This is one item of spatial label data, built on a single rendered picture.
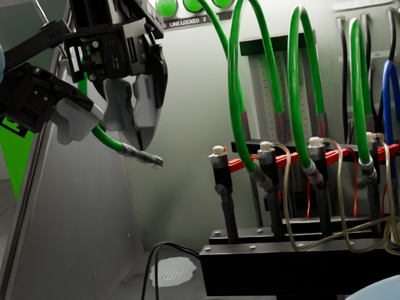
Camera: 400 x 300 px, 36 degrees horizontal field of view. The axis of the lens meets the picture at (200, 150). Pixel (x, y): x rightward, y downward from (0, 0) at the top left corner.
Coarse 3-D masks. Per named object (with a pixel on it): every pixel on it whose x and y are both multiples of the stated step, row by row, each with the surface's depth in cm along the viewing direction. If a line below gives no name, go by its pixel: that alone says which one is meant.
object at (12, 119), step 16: (16, 80) 84; (32, 80) 83; (0, 96) 82; (16, 96) 81; (32, 96) 83; (48, 96) 84; (0, 112) 82; (16, 112) 81; (32, 112) 84; (48, 112) 84; (32, 128) 82
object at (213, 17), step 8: (200, 0) 108; (208, 8) 110; (208, 16) 111; (216, 16) 111; (216, 24) 112; (224, 32) 114; (224, 40) 114; (224, 48) 115; (80, 88) 89; (240, 88) 118; (240, 96) 118; (240, 104) 119; (240, 112) 119; (96, 128) 91; (96, 136) 91; (104, 136) 92; (112, 144) 93; (120, 144) 95
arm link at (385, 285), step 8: (384, 280) 29; (392, 280) 29; (368, 288) 29; (376, 288) 29; (384, 288) 29; (392, 288) 29; (352, 296) 29; (360, 296) 29; (368, 296) 29; (376, 296) 28; (384, 296) 28; (392, 296) 28
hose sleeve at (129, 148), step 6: (126, 144) 96; (120, 150) 95; (126, 150) 95; (132, 150) 96; (126, 156) 96; (132, 156) 97; (138, 156) 97; (144, 156) 98; (150, 156) 99; (144, 162) 99; (150, 162) 100
